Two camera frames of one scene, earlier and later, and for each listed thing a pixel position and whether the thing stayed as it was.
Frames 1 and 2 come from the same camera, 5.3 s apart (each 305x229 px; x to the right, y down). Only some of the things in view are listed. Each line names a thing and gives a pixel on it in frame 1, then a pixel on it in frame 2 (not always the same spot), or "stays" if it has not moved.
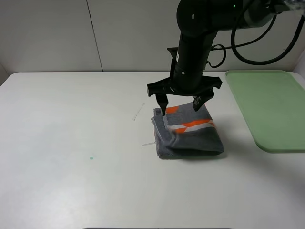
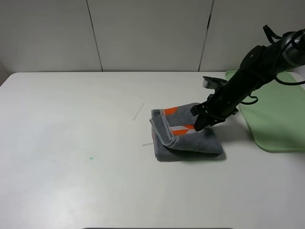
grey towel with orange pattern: [183, 132] stays
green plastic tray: [272, 103] stays
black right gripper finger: [162, 99] -> [202, 121]
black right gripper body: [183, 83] -> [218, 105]
